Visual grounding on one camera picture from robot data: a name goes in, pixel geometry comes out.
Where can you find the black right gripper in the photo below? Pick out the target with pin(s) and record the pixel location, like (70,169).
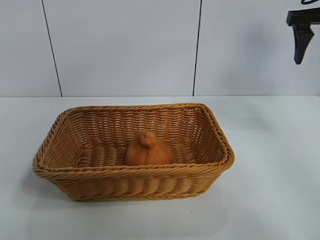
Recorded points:
(305,18)

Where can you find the bumpy orange fruit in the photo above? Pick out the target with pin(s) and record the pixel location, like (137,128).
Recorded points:
(150,155)

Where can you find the woven wicker basket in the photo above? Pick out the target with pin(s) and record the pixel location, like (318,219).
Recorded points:
(140,180)

